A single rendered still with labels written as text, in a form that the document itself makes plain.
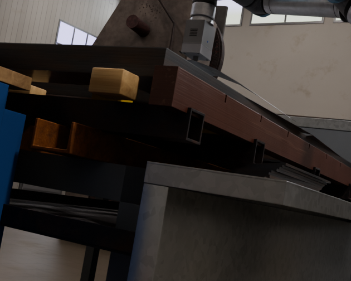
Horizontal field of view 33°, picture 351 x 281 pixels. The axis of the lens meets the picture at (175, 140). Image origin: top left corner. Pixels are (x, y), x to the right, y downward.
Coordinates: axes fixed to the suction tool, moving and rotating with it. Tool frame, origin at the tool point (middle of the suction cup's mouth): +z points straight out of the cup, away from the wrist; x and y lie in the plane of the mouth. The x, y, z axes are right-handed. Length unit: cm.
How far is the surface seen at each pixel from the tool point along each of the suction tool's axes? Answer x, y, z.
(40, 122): 15, 83, 30
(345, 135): 32, -80, 3
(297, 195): 58, 82, 36
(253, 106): 35, 41, 17
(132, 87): 30, 81, 23
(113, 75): 28, 84, 22
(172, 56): 34, 77, 17
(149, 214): 40, 86, 41
